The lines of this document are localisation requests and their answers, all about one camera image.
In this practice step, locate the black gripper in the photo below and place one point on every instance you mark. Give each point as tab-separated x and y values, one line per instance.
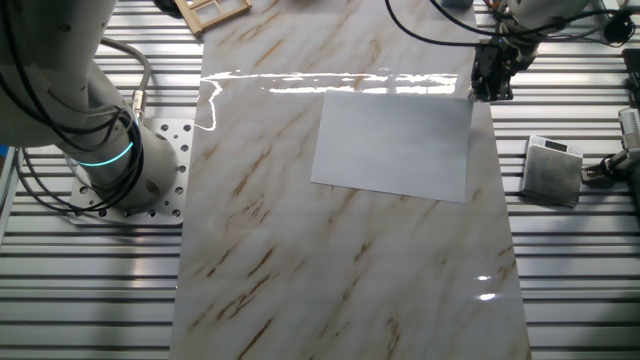
497	62

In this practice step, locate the white paper sheet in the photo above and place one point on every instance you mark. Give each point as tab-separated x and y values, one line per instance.
390	145

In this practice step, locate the dark teal block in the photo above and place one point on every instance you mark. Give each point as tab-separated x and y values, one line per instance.
456	3

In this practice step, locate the silver digital scale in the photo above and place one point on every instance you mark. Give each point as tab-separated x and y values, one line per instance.
550	175

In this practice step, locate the marble pattern board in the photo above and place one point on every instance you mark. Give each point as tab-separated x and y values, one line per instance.
300	250

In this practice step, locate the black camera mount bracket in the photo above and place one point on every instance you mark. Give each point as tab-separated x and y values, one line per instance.
597	176

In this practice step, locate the silver depth camera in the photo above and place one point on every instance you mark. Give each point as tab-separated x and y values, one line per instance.
631	125

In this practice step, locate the small wooden window frame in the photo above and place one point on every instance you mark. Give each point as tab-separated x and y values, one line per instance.
220	12

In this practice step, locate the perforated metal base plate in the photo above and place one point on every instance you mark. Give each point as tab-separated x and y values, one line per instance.
175	200

